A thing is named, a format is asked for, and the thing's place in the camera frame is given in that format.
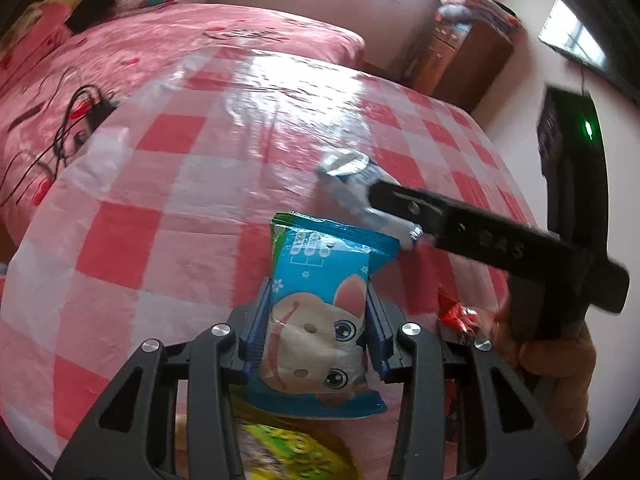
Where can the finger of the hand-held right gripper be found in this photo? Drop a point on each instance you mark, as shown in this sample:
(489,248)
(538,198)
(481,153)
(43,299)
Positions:
(405,205)

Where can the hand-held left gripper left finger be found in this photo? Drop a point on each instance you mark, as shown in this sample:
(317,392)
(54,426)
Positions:
(260,322)

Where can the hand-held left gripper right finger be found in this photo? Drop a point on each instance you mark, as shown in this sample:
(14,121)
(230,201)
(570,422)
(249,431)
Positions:
(377,332)

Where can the white blue wrapper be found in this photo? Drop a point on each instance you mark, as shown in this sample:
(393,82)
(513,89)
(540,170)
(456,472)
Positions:
(350,180)

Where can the blue cartoon snack packet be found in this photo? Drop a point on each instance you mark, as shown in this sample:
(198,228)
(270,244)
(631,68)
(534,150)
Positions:
(310,280)

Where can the person's right forearm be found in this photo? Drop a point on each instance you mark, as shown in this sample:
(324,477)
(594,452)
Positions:
(582,444)

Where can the person's right hand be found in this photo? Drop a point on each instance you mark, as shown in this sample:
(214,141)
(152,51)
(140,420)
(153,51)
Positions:
(565,375)

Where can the red snack wrapper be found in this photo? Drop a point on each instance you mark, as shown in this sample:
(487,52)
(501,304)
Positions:
(455,315)

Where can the yellow green snack packet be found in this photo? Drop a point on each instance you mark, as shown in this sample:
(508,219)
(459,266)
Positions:
(285,452)

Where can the pink checked plastic tablecloth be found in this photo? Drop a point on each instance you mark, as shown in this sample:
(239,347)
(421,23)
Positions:
(175,200)

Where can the brown wooden cabinet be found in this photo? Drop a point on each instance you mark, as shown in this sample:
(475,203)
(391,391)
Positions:
(460,65)

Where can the pile of folded clothes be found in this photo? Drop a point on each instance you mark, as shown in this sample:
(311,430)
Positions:
(480,10)

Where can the black cloth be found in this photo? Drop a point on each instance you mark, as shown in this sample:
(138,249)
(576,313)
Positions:
(90,12)

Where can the folded pink floral blanket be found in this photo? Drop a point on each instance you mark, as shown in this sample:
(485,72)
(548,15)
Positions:
(30,27)

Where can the wall mounted black television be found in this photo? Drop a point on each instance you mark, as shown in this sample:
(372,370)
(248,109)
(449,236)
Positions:
(575,40)

